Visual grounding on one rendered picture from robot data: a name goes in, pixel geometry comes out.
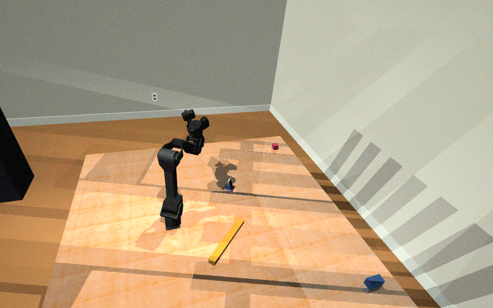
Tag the yellow rectangular bar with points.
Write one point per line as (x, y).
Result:
(214, 257)

